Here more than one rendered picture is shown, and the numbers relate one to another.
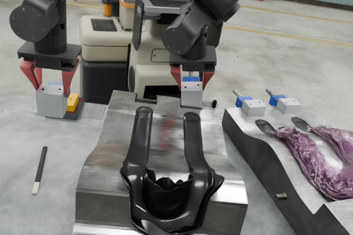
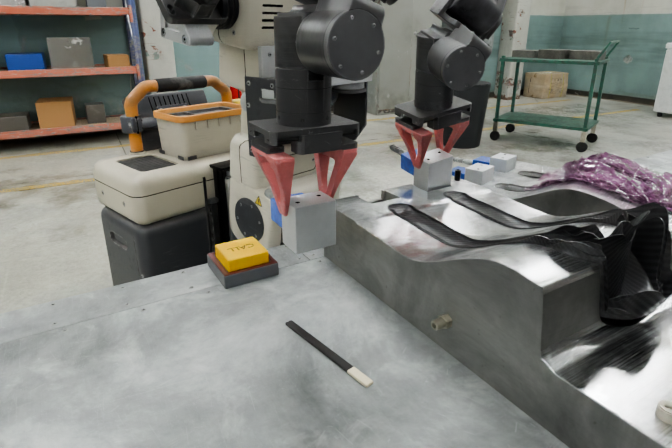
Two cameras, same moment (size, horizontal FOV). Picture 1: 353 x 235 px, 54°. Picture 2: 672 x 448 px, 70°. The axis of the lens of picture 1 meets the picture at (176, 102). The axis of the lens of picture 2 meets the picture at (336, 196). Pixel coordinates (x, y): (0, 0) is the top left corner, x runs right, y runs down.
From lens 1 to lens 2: 49 cm
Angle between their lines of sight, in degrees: 26
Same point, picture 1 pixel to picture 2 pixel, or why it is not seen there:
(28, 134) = (236, 319)
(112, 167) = (530, 250)
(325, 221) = not seen: outside the picture
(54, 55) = (330, 125)
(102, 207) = (571, 308)
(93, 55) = (155, 211)
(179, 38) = (469, 61)
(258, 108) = (488, 171)
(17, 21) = (339, 42)
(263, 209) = not seen: hidden behind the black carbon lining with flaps
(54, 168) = (342, 340)
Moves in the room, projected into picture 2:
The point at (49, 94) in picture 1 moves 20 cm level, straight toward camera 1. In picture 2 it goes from (316, 204) to (498, 260)
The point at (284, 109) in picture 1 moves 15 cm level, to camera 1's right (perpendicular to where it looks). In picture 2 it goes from (506, 166) to (558, 158)
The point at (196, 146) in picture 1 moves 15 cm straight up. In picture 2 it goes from (507, 220) to (521, 114)
